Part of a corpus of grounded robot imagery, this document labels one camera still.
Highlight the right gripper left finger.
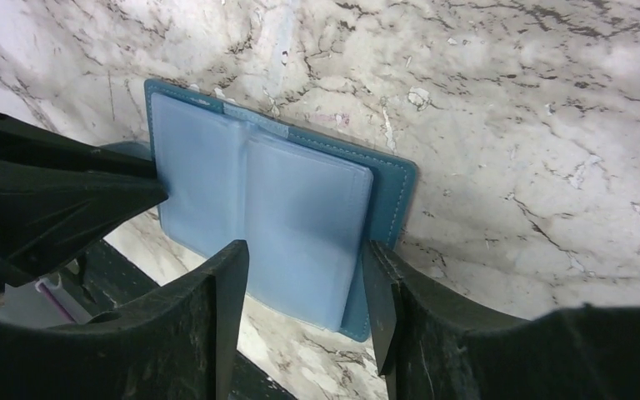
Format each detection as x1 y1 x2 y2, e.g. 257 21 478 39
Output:
0 240 249 399

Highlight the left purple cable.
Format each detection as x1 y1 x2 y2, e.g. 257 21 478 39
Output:
33 278 78 324

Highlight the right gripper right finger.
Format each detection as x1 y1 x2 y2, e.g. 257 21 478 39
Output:
362 241 640 399

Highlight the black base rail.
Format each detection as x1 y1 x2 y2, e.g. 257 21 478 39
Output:
60 240 290 399

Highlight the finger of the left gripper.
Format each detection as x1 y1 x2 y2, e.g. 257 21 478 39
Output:
0 150 168 286
0 113 157 178

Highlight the blue card holder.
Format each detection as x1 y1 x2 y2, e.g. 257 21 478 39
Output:
98 77 419 343

